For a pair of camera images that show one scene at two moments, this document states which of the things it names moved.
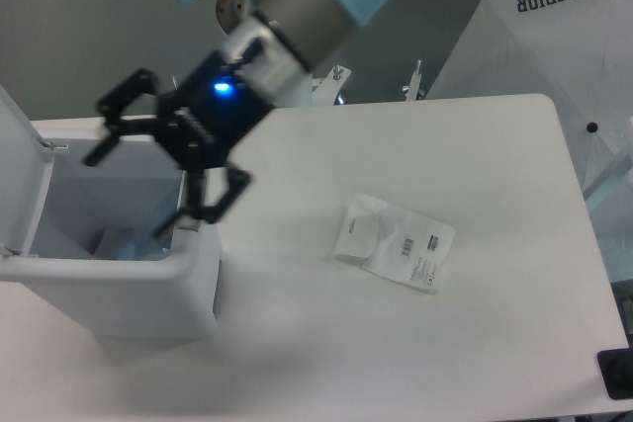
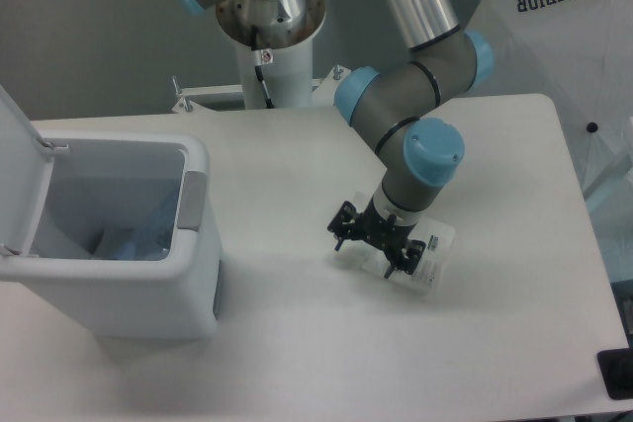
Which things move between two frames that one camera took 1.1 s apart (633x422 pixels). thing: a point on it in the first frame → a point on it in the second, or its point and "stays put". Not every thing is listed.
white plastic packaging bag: [396, 242] stays put
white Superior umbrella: [566, 35] stays put
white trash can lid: [26, 167] stays put
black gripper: [201, 126] → [385, 232]
